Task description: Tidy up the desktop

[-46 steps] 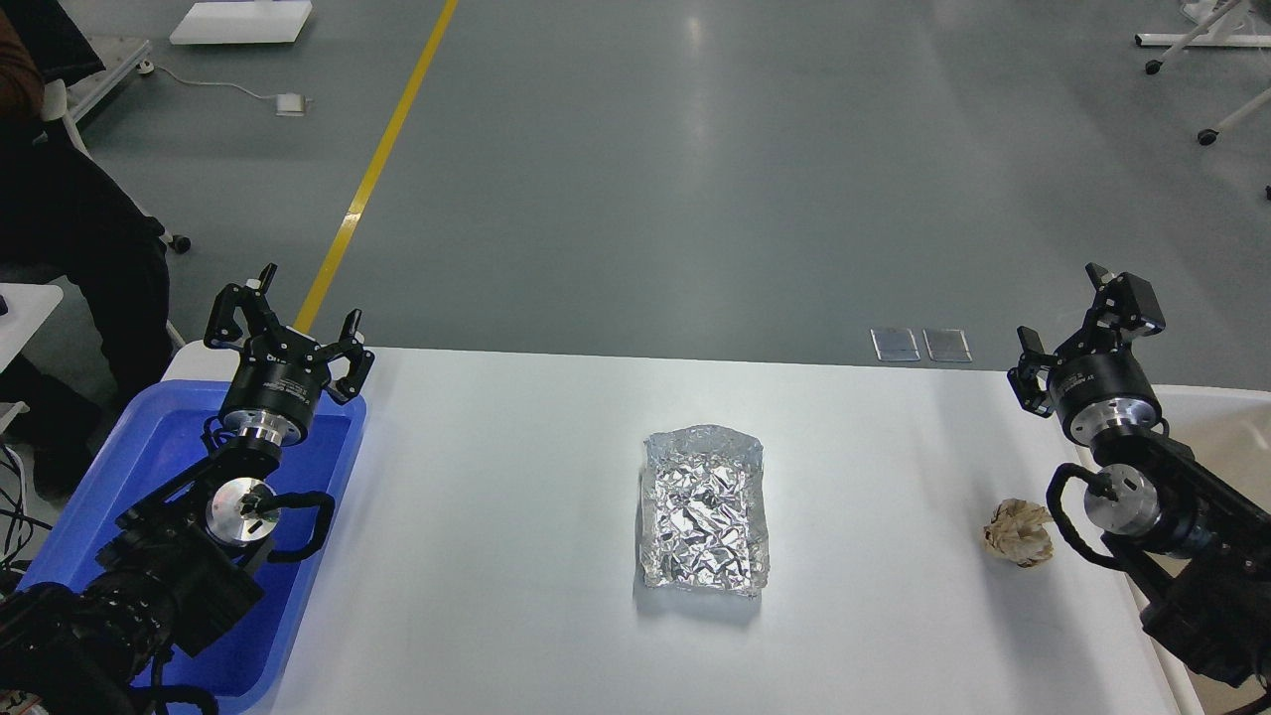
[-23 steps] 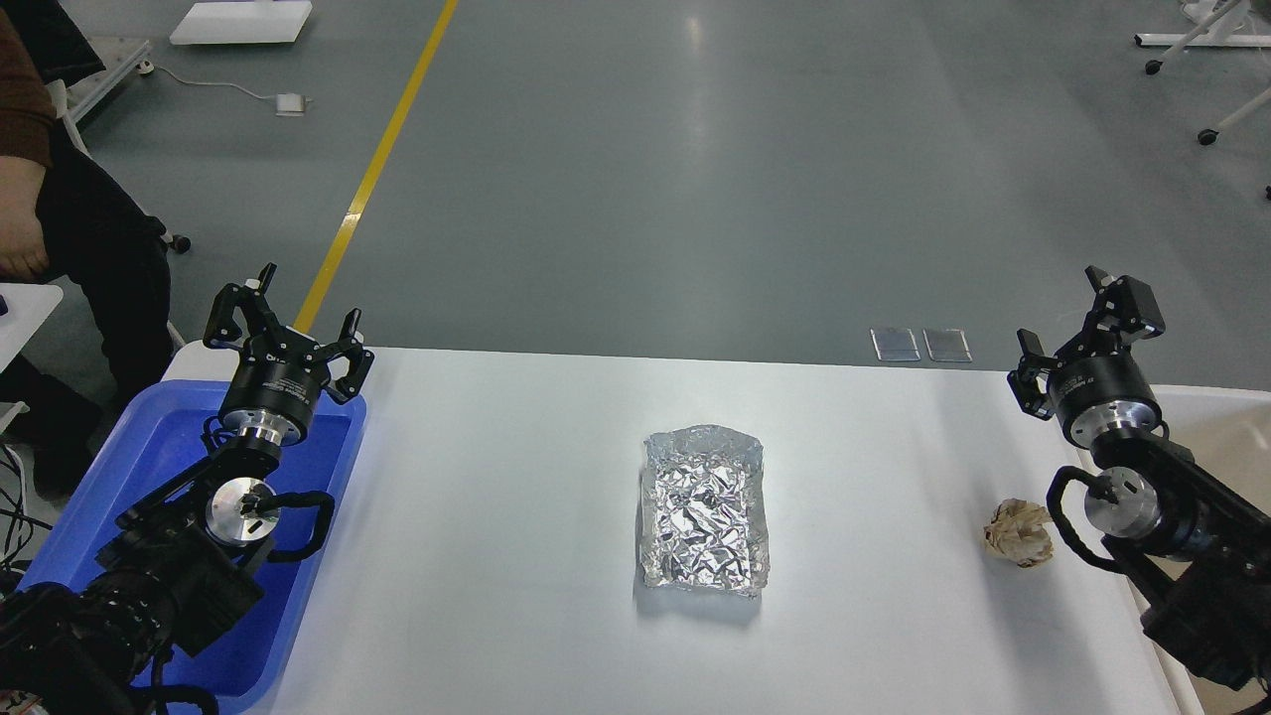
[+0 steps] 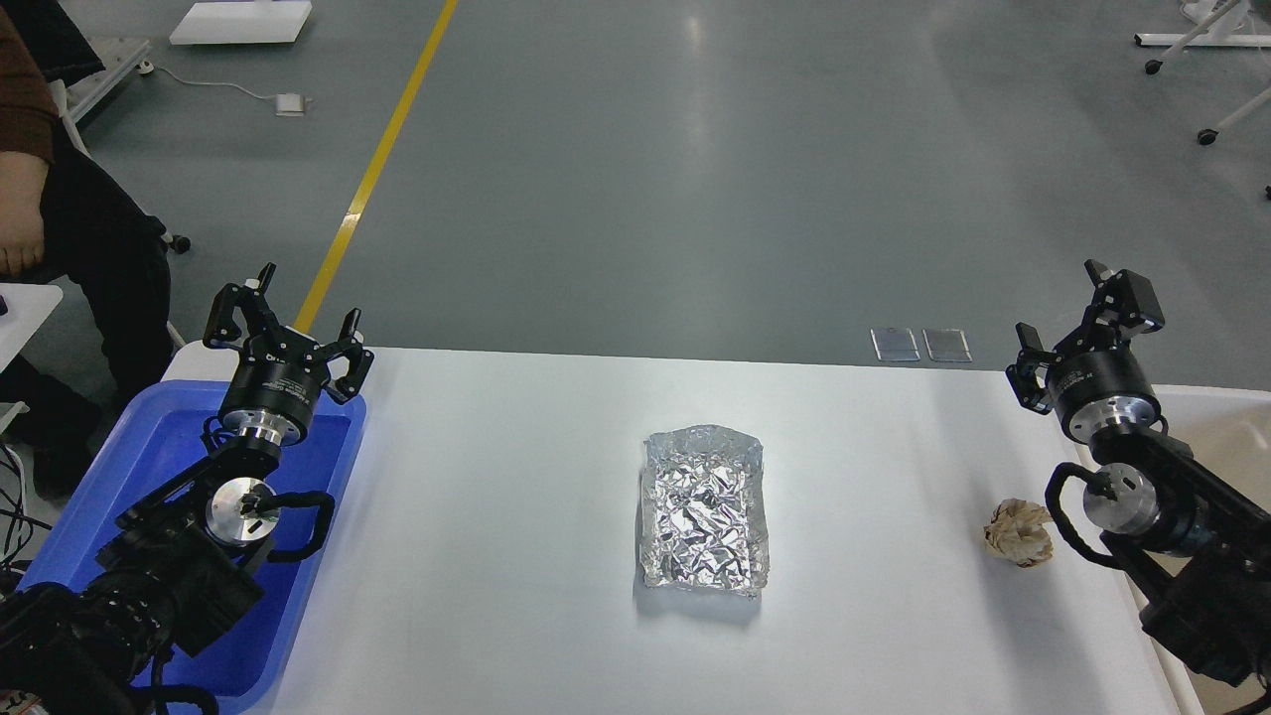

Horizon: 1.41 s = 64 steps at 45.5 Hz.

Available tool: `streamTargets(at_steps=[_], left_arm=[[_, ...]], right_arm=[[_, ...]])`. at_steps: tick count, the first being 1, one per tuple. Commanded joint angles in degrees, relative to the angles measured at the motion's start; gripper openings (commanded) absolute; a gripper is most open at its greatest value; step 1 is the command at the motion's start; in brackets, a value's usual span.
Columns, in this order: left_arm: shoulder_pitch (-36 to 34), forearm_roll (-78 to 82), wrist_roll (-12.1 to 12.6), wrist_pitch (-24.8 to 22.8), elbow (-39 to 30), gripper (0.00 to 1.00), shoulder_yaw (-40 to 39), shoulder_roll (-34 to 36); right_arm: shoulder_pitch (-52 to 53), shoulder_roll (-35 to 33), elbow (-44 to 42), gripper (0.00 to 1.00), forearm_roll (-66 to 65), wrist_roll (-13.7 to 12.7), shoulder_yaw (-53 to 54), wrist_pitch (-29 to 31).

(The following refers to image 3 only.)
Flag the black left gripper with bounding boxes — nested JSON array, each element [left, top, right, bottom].
[[205, 263, 375, 444]]

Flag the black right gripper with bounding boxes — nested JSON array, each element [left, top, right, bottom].
[[1005, 259, 1166, 444]]

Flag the aluminium foil sheet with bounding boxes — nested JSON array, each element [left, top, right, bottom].
[[638, 424, 771, 598]]

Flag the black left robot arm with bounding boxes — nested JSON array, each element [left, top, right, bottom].
[[3, 264, 375, 714]]

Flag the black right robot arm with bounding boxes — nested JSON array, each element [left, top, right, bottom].
[[1005, 259, 1270, 686]]

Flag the person's hand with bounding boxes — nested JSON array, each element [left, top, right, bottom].
[[1, 151, 50, 276]]

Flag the right floor metal plate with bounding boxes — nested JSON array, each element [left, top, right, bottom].
[[921, 329, 974, 363]]

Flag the floor metal plate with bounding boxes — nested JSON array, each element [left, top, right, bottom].
[[871, 326, 921, 362], [921, 329, 974, 363]]

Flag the left floor metal plate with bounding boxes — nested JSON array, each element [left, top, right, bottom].
[[871, 326, 921, 362]]

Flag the seated person in black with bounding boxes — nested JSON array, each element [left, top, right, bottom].
[[0, 0, 175, 498]]

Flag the crumpled brown paper ball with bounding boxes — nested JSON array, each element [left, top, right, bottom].
[[982, 499, 1054, 566]]

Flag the white flat board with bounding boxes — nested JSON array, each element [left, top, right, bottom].
[[169, 1, 313, 46]]

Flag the blue plastic tray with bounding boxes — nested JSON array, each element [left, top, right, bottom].
[[3, 380, 366, 714]]

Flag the white wheeled stand base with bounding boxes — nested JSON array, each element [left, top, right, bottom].
[[1132, 1, 1270, 149]]

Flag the white power adapter with cable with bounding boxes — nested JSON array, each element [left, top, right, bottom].
[[136, 61, 311, 117]]

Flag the grey metal frame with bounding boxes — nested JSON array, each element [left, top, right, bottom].
[[50, 37, 153, 155]]

